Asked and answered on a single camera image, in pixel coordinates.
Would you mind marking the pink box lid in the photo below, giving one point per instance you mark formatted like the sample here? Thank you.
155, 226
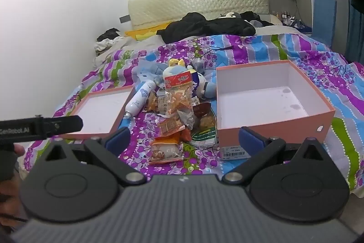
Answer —
105, 106

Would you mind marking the green white snack packet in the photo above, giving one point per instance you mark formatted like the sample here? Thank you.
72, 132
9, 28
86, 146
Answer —
203, 137

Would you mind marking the orange white snack packet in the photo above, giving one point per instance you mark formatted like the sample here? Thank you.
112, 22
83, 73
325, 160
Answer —
165, 150

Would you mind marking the blue bedside table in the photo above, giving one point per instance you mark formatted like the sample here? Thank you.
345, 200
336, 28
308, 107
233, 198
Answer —
301, 28

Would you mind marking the purple floral striped quilt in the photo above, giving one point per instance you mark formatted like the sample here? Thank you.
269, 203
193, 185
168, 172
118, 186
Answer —
284, 46

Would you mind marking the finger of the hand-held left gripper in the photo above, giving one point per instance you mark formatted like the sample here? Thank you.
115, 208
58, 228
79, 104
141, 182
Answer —
69, 123

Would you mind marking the blue plush doll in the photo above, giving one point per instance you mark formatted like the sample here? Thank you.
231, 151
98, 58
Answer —
175, 70

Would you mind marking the black white clothes pile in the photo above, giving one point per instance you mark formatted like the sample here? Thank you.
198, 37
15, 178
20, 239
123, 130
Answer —
109, 38

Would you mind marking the light blue plastic packet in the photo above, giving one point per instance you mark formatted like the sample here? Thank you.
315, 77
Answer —
148, 72

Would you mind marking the yellow pillow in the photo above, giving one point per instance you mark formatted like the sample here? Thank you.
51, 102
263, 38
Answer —
142, 32

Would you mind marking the row of cosmetic bottles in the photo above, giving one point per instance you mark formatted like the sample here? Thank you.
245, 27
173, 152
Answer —
284, 18

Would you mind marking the blue curtain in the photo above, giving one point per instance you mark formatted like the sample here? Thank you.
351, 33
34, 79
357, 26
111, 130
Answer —
355, 41

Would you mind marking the grey snack packet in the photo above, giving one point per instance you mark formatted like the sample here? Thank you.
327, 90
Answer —
186, 119

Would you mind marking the grey wall plate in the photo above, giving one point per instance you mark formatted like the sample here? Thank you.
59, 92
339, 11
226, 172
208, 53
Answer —
124, 19

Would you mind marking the blue folding chair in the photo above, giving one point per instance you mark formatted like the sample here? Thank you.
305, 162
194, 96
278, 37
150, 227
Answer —
324, 18

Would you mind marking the white spray bottle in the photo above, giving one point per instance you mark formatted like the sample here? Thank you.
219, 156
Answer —
139, 99

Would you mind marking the black garment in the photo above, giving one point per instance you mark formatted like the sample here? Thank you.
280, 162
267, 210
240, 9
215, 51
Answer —
256, 18

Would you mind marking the brown clear snack packet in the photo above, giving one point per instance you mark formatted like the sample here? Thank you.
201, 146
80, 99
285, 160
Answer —
202, 109

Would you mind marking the red orange snack packet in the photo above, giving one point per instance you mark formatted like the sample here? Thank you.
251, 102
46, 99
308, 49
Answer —
186, 135

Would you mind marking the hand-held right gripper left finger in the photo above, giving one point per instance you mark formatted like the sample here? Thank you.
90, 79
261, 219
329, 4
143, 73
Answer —
118, 140

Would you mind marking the red label clear snack bag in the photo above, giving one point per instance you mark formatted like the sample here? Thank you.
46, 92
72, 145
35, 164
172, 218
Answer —
179, 95

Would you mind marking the orange brown snack packet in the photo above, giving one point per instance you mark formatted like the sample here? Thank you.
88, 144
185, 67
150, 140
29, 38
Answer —
152, 102

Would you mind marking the black jacket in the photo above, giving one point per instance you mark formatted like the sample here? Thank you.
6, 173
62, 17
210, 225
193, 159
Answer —
199, 25

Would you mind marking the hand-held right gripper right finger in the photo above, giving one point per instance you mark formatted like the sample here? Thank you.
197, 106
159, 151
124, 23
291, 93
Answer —
251, 142

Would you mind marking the person's left hand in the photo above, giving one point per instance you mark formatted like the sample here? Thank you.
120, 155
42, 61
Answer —
11, 200

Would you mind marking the black white plush toy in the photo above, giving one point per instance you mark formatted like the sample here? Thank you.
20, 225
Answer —
231, 14

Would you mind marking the pink cardboard box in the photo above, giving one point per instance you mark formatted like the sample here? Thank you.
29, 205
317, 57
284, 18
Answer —
256, 100

